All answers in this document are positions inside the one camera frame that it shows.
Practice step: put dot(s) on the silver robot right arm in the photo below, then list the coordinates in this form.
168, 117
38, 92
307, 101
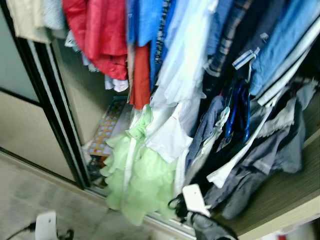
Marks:
210, 229

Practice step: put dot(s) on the blue clothes hanger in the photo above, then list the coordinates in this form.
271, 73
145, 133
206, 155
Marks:
240, 110

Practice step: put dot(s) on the blue denim garment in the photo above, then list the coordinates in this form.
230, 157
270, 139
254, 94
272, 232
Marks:
280, 40

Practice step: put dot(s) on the plaid shirt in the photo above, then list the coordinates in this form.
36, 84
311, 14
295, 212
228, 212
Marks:
227, 35

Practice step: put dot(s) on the pale blue dress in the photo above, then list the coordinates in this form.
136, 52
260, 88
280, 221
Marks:
182, 60

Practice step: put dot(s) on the white shirt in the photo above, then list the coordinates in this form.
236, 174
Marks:
170, 135

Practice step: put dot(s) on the orange-red garment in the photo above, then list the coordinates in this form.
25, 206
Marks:
141, 75

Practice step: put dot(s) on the green ruffled dress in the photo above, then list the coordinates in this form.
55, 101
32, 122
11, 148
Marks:
140, 175

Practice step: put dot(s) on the bright blue shirt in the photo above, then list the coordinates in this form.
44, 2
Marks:
147, 20

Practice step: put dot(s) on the colourful patterned box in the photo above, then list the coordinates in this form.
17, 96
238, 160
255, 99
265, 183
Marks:
107, 130

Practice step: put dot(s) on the red garment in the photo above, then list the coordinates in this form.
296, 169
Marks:
100, 35

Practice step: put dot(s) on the beige wooden wardrobe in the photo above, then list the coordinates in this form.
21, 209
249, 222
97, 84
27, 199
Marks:
85, 85

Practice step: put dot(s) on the pale grey garment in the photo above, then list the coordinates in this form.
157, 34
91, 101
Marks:
52, 15

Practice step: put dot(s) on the black framed sliding door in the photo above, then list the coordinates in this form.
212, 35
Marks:
30, 140

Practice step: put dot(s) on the cream garment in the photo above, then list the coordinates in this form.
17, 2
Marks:
27, 17

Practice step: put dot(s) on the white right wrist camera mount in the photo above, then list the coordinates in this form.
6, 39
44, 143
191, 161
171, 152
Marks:
195, 199

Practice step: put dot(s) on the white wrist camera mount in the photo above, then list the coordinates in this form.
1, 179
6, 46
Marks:
46, 226
195, 199

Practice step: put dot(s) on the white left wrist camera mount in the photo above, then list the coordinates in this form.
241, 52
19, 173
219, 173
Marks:
46, 226

